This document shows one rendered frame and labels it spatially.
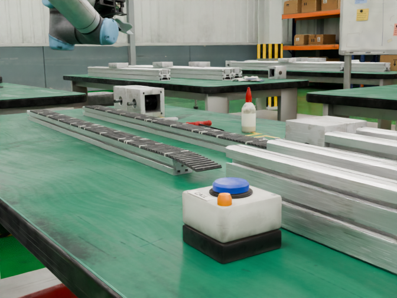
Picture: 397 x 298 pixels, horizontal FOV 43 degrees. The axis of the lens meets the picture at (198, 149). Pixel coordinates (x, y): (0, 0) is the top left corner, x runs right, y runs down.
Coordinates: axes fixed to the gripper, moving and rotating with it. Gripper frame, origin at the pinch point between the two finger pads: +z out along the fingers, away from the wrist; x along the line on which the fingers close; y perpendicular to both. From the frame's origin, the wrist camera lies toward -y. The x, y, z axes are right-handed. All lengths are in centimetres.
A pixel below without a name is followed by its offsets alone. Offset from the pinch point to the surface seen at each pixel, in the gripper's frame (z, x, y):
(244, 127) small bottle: -14, -44, 52
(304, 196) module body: -74, -53, 99
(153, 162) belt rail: -57, -49, 60
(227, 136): -38, -46, 64
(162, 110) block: -0.7, -35.0, 11.8
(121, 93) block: -3.4, -27.5, -4.0
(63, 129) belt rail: -41, -40, 12
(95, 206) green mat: -80, -54, 69
